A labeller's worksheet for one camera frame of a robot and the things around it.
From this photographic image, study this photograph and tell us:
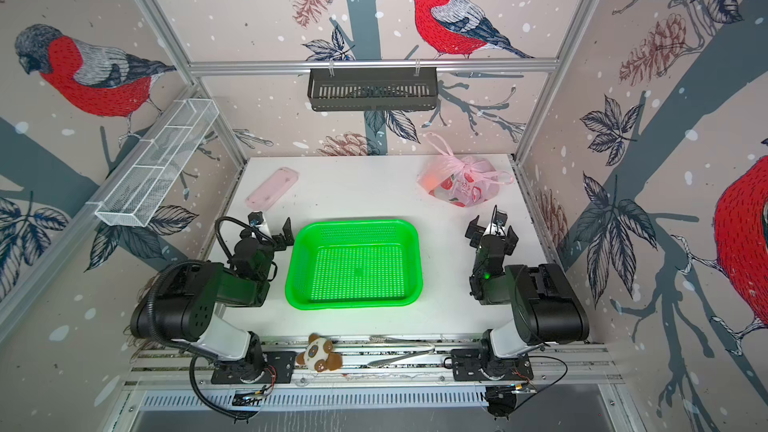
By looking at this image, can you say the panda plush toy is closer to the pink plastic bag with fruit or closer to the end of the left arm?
the end of the left arm

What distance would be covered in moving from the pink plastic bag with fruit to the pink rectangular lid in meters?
0.57

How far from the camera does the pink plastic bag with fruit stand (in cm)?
100

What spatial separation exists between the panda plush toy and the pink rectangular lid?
1.73 feet

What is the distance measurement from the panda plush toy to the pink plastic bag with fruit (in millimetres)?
592

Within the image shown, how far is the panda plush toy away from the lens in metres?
0.74

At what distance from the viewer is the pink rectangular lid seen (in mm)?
1084
